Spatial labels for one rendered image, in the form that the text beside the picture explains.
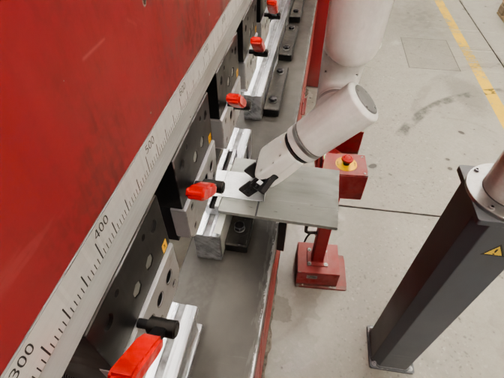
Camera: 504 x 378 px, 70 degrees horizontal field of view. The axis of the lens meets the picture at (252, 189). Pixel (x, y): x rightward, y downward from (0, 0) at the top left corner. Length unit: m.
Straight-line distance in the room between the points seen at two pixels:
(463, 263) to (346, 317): 0.86
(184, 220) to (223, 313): 0.36
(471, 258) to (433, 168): 1.61
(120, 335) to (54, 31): 0.26
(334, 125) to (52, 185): 0.51
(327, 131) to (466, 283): 0.66
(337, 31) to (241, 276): 0.55
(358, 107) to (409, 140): 2.15
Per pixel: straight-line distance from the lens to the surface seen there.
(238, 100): 0.56
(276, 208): 0.81
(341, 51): 0.59
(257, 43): 0.74
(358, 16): 0.57
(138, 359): 0.34
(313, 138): 0.68
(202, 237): 0.81
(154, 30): 0.36
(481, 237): 0.99
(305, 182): 0.87
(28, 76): 0.23
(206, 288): 0.84
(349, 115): 0.65
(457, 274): 1.12
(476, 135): 3.06
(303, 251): 1.81
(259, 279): 0.85
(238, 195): 0.83
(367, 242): 2.06
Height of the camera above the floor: 1.62
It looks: 47 degrees down
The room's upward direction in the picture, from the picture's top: straight up
